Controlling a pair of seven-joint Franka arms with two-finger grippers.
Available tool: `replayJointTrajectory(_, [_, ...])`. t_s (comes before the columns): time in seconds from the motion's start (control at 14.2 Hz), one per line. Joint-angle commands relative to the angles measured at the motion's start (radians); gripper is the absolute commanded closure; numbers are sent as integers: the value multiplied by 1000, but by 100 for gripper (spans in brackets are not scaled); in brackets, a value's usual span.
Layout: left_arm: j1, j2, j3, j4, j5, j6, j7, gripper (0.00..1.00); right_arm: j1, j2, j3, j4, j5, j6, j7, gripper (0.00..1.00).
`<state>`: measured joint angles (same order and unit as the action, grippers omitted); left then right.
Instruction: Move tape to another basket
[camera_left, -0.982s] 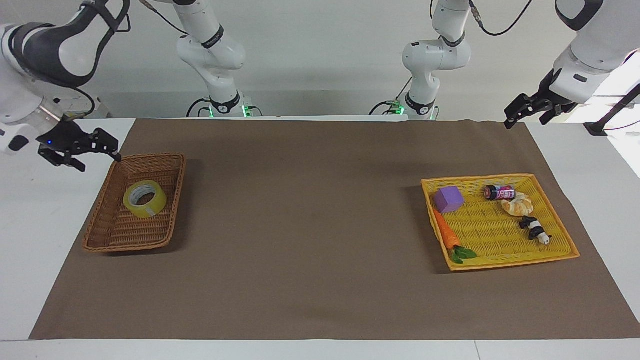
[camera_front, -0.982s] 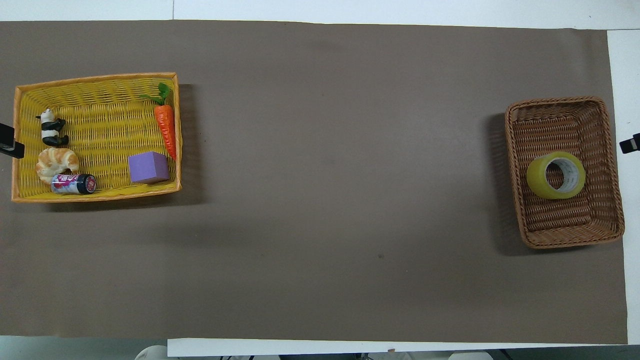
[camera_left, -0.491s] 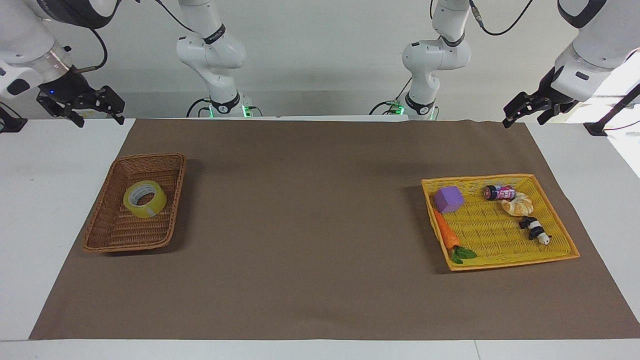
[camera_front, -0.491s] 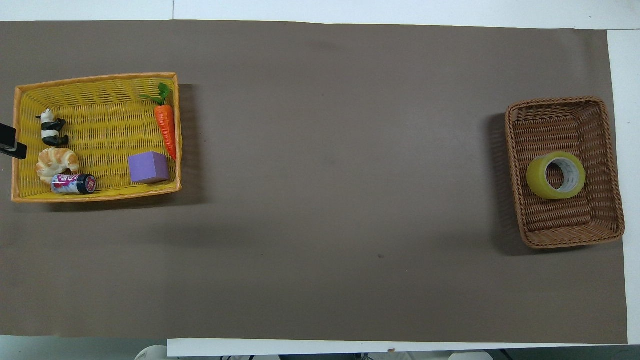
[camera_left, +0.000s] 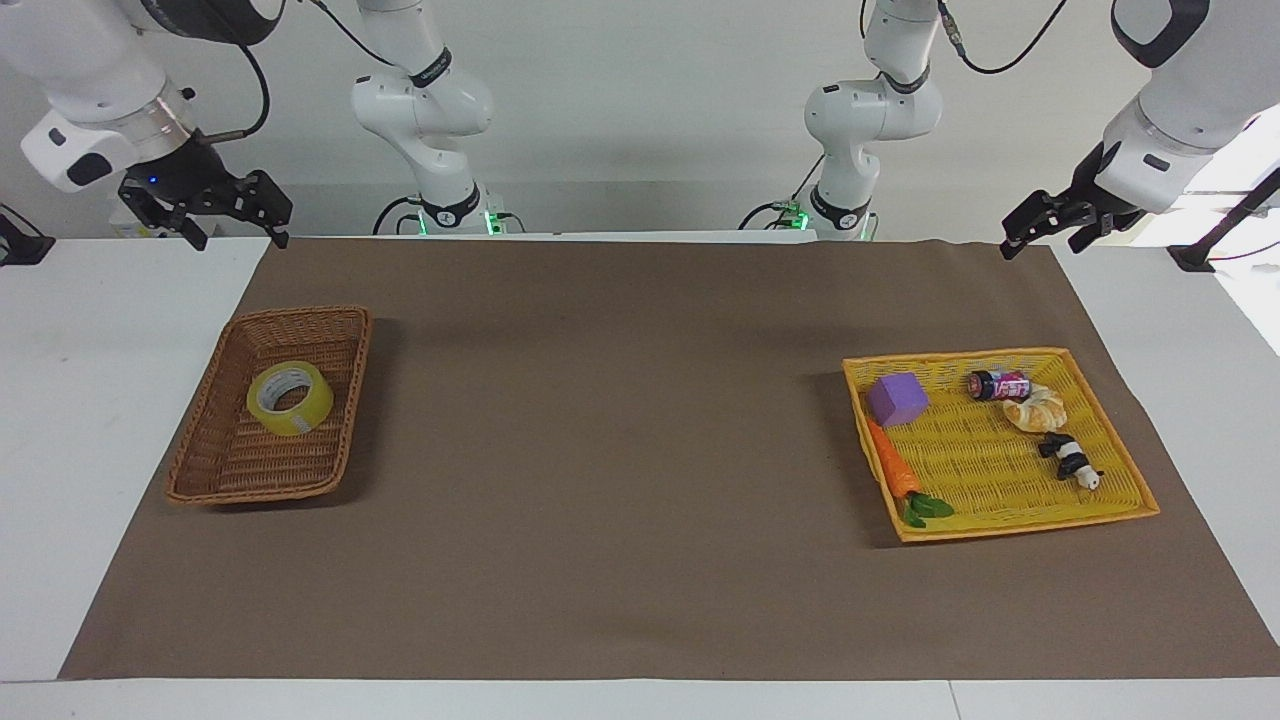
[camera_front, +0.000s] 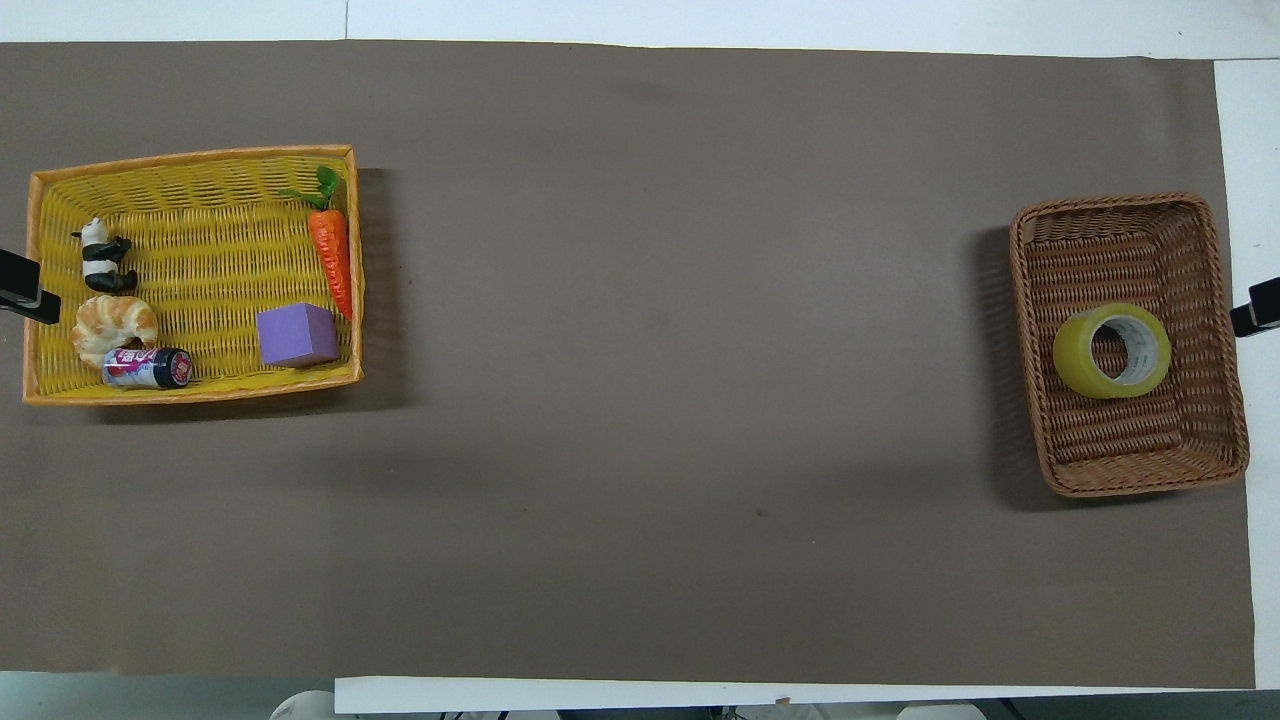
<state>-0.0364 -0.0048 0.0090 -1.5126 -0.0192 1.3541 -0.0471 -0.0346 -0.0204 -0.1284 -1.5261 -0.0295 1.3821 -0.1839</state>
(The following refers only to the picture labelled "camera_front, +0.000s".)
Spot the small drink can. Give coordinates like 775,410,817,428
102,346,193,391

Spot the toy panda figure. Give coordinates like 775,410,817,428
71,217,139,295

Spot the yellow wicker basket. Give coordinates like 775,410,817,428
22,145,366,407

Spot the brown wicker basket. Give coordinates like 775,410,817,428
1008,193,1251,498

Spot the yellow tape roll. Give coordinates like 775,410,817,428
1052,303,1172,400

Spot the purple foam cube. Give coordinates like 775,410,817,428
256,303,340,369

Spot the toy croissant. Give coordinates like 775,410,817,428
70,294,159,370

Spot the orange toy carrot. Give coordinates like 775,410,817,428
278,165,354,322

